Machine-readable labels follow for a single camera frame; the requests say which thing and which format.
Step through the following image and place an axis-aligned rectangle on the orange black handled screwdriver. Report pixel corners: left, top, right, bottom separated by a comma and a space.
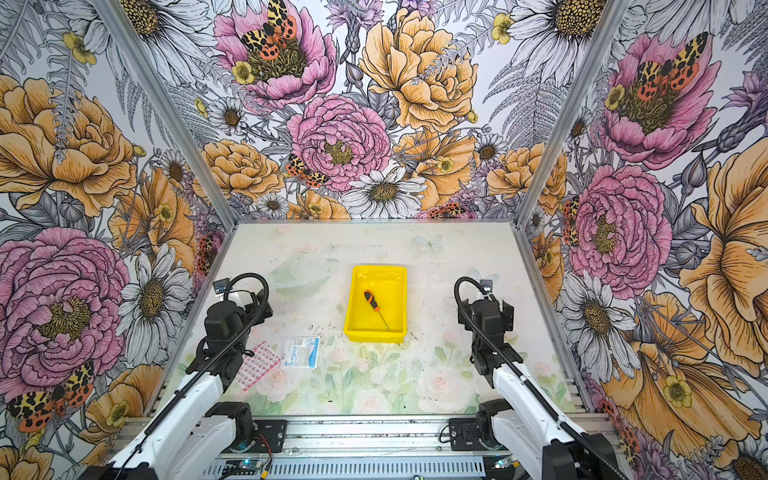
364, 290, 390, 330

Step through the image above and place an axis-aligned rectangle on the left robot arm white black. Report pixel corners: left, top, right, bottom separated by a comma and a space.
80, 290, 272, 479

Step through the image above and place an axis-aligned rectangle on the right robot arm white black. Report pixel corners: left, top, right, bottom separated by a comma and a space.
456, 296, 627, 479

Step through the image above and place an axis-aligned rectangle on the yellow plastic bin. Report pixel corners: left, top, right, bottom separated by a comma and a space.
344, 265, 408, 344

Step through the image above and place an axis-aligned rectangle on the pink patterned packet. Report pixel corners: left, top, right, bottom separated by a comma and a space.
236, 341, 282, 391

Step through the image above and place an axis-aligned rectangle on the white blue packet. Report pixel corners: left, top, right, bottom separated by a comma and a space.
282, 337, 320, 369

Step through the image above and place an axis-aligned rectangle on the right green circuit board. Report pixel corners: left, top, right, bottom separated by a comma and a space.
494, 455, 520, 469

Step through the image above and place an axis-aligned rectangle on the green circuit board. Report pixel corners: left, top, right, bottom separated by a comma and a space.
494, 455, 520, 469
223, 459, 268, 475

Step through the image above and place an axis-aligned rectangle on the left green circuit board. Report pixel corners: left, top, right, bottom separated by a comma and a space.
223, 459, 268, 475

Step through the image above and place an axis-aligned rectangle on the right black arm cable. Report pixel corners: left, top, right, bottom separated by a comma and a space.
453, 276, 625, 480

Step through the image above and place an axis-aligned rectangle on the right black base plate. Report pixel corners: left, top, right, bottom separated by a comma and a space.
448, 417, 490, 452

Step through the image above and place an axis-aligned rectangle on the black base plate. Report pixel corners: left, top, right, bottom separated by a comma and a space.
448, 417, 490, 452
244, 419, 288, 454

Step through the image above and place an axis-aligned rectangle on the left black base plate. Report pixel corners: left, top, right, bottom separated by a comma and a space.
244, 419, 288, 454

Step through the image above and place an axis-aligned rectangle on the aluminium rail frame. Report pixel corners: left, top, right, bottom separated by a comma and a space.
107, 413, 625, 480

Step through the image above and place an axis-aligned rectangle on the white vented cable duct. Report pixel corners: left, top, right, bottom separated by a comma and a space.
201, 455, 486, 479

